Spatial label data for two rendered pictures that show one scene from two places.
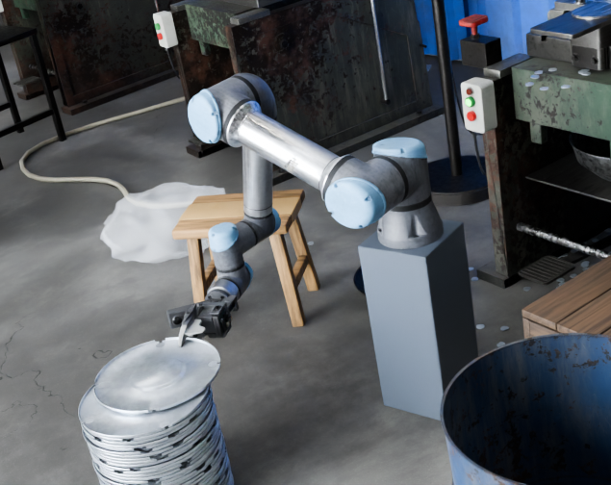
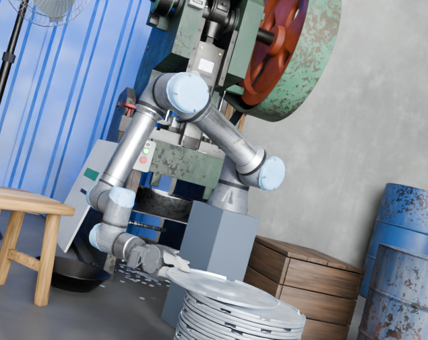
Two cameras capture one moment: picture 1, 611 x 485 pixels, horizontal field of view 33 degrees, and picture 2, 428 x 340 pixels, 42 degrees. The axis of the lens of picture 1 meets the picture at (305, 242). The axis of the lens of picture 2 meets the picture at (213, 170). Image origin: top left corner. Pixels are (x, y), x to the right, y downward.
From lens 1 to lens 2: 2.69 m
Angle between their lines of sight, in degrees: 81
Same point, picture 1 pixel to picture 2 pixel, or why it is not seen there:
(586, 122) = (195, 175)
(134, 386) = (233, 294)
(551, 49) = (162, 135)
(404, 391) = not seen: hidden behind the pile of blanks
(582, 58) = (189, 142)
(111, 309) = not seen: outside the picture
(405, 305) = (236, 253)
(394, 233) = (242, 203)
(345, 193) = (278, 165)
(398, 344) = not seen: hidden behind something
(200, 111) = (196, 86)
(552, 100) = (176, 161)
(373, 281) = (223, 236)
